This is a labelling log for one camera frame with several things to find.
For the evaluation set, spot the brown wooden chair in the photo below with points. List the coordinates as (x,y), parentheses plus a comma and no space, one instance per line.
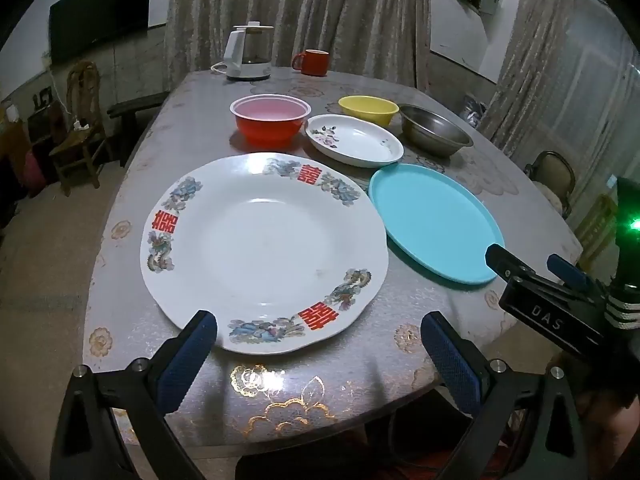
(80,135)

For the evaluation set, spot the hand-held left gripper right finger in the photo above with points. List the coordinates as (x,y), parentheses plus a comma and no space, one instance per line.
(450,360)

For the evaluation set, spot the pink container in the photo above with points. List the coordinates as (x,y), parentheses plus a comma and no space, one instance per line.
(34,172)

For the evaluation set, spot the white electric kettle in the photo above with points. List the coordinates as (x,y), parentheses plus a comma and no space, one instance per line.
(235,55)

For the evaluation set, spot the plastic bags pile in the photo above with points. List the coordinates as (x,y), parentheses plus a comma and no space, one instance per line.
(474,106)

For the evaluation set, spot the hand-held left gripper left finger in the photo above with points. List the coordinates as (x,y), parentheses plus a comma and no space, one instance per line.
(185,360)

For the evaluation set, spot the small white floral plate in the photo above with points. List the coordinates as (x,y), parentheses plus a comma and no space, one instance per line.
(357,142)

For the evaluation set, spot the turquoise plastic plate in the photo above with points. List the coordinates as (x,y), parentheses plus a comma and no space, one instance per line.
(435,220)

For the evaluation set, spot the sheer window curtain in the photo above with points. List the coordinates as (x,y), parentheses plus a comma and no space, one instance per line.
(560,70)

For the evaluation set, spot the yellow bowl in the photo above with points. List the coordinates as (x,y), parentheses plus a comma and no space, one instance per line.
(367,109)

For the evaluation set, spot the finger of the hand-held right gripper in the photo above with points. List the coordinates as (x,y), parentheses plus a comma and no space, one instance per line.
(565,267)
(500,257)

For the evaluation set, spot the black wall television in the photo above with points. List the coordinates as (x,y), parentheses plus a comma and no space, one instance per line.
(100,10)

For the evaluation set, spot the dark framed cushioned chair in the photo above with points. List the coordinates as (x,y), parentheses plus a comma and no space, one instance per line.
(552,175)

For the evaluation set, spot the lace patterned tablecloth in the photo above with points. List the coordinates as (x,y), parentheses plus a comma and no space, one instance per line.
(280,395)

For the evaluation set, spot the red mug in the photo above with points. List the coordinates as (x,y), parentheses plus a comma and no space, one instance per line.
(312,62)

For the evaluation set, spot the red plastic bowl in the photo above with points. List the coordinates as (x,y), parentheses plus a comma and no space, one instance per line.
(267,120)

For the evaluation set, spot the yellow wooden chair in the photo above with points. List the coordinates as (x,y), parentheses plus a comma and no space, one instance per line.
(597,225)

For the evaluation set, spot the person's right forearm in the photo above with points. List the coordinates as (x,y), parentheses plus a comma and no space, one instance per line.
(615,430)

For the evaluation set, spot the dark wooden bench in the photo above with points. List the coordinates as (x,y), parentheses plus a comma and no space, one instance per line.
(135,105)

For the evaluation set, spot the stainless steel bowl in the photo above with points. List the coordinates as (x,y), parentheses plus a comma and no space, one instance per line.
(435,132)

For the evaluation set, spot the beige pleated curtain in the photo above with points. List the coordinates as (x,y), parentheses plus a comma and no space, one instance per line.
(300,10)

